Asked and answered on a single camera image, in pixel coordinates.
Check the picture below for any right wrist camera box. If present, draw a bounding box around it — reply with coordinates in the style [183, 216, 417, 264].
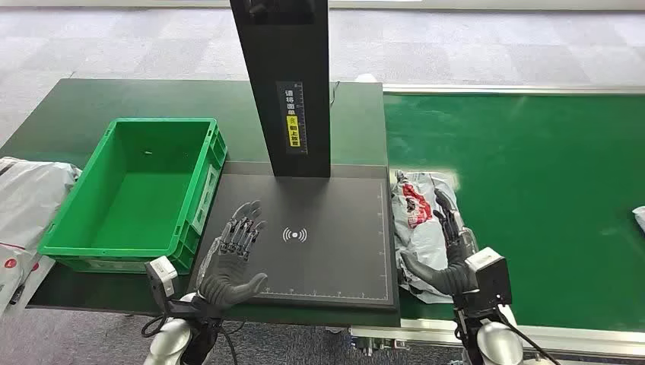
[462, 246, 514, 309]

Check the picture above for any white mail bag red logo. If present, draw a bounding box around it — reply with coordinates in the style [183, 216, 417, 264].
[0, 243, 57, 319]

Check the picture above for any silver conveyor frame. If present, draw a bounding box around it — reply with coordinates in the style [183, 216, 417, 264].
[349, 83, 645, 365]

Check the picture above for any grey package with red print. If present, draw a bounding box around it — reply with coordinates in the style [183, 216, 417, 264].
[391, 170, 478, 305]

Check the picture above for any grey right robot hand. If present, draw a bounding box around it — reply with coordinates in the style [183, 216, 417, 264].
[400, 188, 480, 298]

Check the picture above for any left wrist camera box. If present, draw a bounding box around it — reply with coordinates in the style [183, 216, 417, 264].
[145, 255, 180, 314]

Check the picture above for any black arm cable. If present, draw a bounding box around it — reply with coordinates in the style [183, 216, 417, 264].
[140, 313, 241, 365]
[495, 303, 561, 365]

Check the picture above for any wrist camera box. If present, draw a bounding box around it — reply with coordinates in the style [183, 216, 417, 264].
[145, 255, 180, 314]
[462, 246, 514, 309]

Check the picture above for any grey crumpled mail bag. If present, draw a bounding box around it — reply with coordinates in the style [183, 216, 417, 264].
[0, 156, 83, 253]

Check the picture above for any black scanner base plate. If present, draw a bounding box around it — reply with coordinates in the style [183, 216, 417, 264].
[188, 160, 401, 315]

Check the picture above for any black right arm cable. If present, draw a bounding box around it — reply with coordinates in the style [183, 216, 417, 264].
[495, 303, 561, 365]

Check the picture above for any dark green table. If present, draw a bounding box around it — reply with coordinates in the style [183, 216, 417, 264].
[0, 78, 402, 329]

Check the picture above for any black scanner column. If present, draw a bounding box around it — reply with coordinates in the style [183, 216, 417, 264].
[228, 0, 332, 179]

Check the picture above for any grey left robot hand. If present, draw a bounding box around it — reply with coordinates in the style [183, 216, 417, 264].
[196, 199, 269, 309]

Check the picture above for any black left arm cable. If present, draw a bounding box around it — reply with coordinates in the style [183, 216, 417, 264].
[140, 313, 241, 365]

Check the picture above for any black and yellow column label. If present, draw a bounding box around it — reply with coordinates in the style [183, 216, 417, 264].
[275, 81, 308, 156]

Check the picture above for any green plastic crate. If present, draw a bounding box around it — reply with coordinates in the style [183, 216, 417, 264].
[37, 117, 229, 276]

